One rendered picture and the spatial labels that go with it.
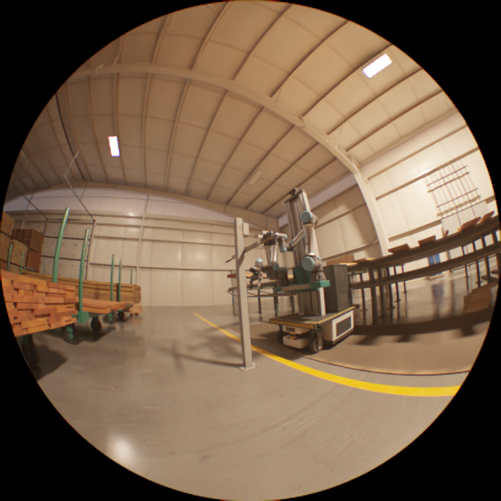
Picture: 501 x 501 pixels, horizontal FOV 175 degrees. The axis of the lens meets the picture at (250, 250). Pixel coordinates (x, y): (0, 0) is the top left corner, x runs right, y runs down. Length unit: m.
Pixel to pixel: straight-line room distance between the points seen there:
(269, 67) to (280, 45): 0.97
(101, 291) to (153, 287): 6.17
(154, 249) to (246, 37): 10.41
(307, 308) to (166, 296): 8.36
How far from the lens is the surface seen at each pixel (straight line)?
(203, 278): 9.80
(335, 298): 1.83
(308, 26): 6.62
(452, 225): 7.76
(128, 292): 3.50
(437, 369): 1.27
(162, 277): 9.59
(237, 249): 1.36
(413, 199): 8.61
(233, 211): 11.68
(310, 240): 1.47
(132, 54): 7.44
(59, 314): 1.17
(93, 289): 3.78
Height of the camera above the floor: 0.66
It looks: 14 degrees up
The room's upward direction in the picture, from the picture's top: 4 degrees counter-clockwise
